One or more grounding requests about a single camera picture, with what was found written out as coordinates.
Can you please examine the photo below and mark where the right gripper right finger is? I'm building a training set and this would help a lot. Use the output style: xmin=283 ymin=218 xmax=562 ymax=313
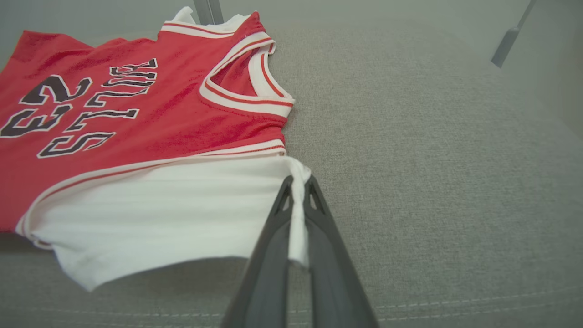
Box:
xmin=303 ymin=175 xmax=379 ymax=328

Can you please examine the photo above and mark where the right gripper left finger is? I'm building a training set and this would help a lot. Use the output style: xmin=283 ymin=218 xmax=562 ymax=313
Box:
xmin=221 ymin=175 xmax=294 ymax=328

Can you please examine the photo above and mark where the red and white basketball jersey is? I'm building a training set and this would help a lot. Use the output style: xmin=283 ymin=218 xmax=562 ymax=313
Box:
xmin=0 ymin=6 xmax=312 ymax=292

